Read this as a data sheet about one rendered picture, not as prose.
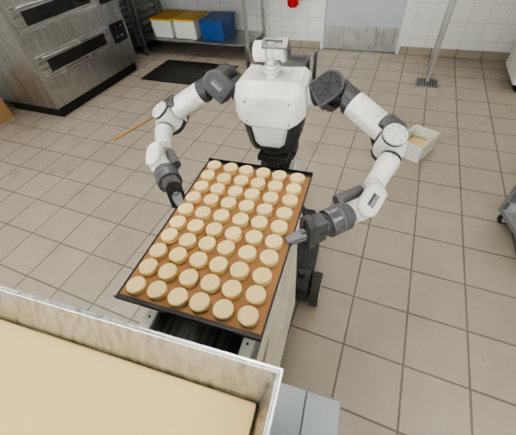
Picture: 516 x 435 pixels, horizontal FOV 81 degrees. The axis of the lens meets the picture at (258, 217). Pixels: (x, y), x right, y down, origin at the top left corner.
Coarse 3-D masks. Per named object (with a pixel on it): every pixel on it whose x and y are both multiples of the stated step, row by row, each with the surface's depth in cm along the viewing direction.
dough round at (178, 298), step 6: (174, 288) 77; (180, 288) 77; (168, 294) 76; (174, 294) 76; (180, 294) 76; (186, 294) 76; (168, 300) 75; (174, 300) 74; (180, 300) 74; (186, 300) 75; (174, 306) 74; (180, 306) 75
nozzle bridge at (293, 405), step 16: (288, 400) 44; (304, 400) 44; (320, 400) 44; (336, 400) 44; (288, 416) 43; (304, 416) 43; (320, 416) 43; (336, 416) 43; (272, 432) 42; (288, 432) 42; (304, 432) 42; (320, 432) 42; (336, 432) 41
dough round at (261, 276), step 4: (256, 268) 79; (260, 268) 79; (264, 268) 79; (256, 272) 78; (260, 272) 78; (264, 272) 78; (268, 272) 78; (256, 276) 77; (260, 276) 77; (264, 276) 77; (268, 276) 77; (256, 280) 77; (260, 280) 77; (264, 280) 77; (268, 280) 77; (256, 284) 77; (260, 284) 76; (264, 284) 76; (268, 284) 77
